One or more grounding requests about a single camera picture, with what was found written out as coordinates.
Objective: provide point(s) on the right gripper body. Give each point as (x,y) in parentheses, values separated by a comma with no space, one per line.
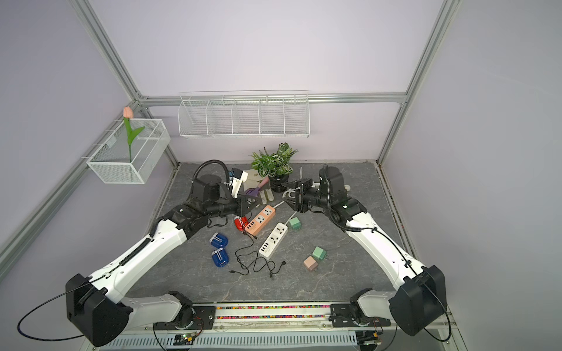
(302,201)

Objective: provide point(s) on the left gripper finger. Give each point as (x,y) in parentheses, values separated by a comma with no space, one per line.
(252,213)
(253,203)

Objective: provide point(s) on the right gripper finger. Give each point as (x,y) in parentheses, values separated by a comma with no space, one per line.
(291,202)
(290,191)

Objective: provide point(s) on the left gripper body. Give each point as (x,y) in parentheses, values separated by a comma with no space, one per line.
(241,198)

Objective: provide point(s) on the green USB charger cube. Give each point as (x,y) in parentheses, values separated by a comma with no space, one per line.
(295,223)

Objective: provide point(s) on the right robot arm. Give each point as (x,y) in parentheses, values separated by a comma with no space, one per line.
(420,291)

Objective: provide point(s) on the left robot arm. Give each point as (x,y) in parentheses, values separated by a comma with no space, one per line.
(98,306)

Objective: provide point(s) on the blue electric shaver upper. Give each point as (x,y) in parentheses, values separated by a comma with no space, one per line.
(218,240)

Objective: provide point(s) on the blue electric shaver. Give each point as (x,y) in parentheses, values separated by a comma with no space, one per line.
(220,257)
(218,240)

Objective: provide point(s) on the blue electric shaver lower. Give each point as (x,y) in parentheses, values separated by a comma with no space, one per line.
(220,257)

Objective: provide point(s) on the orange power strip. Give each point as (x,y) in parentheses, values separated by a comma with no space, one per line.
(259,222)

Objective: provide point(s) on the purple pink garden trowel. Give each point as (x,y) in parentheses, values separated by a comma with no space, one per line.
(254,192)

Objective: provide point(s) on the white gardening glove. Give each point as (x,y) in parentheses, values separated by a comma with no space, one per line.
(266,195)

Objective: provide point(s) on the potted green plant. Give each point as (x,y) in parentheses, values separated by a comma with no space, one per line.
(275,166)

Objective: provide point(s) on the white power strip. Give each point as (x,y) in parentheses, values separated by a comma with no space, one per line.
(273,241)

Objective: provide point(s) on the green charger cube lower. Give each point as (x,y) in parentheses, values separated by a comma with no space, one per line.
(319,253)

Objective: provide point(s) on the pink charger cube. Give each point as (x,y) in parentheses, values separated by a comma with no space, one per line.
(310,263)

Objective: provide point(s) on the artificial pink tulip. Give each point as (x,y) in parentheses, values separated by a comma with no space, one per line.
(131,133)

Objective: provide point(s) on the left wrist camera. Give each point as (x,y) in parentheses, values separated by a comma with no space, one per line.
(238,178)

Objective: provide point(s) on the black USB cable spare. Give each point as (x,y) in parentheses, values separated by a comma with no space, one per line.
(252,262)

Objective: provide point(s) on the white wire wall shelf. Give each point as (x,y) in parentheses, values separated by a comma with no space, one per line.
(266,113)

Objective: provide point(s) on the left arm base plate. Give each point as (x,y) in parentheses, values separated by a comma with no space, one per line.
(196,318)

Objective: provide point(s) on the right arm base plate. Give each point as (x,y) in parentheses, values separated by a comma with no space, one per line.
(348,315)

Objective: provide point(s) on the white mesh wall basket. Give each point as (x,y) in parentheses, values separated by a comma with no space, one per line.
(110,161)

